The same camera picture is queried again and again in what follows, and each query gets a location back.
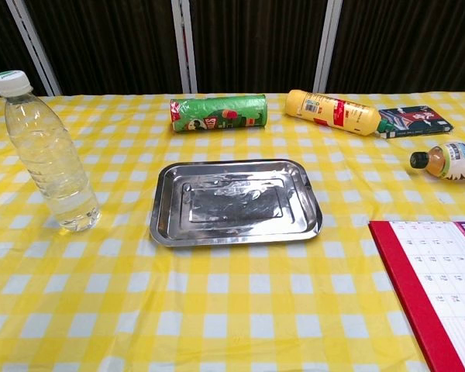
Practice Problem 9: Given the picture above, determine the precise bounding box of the dark printed card box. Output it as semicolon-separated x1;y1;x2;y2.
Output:
374;104;454;140

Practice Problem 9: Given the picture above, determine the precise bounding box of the rectangular stainless steel tray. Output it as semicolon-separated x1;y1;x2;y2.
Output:
149;158;325;248

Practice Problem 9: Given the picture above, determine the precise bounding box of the transparent water bottle white cap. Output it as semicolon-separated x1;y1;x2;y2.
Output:
0;69;102;233

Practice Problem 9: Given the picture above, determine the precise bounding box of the tea bottle with black cap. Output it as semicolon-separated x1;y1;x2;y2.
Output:
409;141;465;181

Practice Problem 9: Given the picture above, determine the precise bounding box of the red desk calendar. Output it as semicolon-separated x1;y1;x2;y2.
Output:
368;220;465;372

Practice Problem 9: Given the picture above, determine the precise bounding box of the yellow bottle with red label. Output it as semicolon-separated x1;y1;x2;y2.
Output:
285;89;394;137

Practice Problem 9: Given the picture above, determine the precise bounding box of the yellow white checkered tablecloth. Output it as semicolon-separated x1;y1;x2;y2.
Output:
0;91;465;372

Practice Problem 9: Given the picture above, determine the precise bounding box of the green chips can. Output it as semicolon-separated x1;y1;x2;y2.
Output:
169;94;268;135

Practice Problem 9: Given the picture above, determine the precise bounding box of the grey metal partition post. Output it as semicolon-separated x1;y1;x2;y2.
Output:
5;0;62;97
170;0;198;94
312;0;344;94

